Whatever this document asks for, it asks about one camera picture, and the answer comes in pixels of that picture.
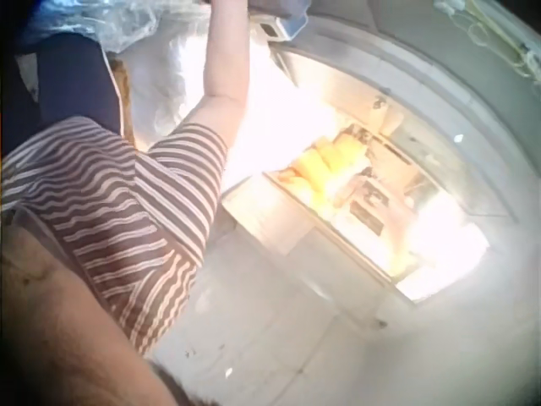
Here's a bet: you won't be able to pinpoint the white plastic bag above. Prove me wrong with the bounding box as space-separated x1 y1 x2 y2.
112 36 212 151

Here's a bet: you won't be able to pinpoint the yellow and white cables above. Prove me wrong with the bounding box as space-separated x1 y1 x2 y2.
434 0 538 80

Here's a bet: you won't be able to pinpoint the person's legs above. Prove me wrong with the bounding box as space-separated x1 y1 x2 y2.
8 32 124 139

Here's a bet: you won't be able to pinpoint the clear plastic bag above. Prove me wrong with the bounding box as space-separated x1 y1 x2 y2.
25 0 212 54

